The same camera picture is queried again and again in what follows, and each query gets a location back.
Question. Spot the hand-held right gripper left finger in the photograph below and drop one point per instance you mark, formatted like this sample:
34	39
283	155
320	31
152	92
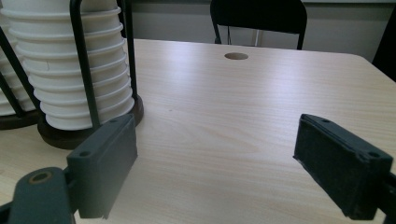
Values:
102	165

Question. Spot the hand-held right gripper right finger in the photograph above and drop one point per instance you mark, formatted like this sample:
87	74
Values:
339	174

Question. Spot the black double cup holder rack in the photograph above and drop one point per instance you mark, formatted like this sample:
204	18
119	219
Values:
62	140

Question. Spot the stack of white paper cups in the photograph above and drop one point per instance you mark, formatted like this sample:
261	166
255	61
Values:
9	93
51	62

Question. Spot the black folding chair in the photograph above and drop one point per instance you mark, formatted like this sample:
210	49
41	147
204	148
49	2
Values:
258	15

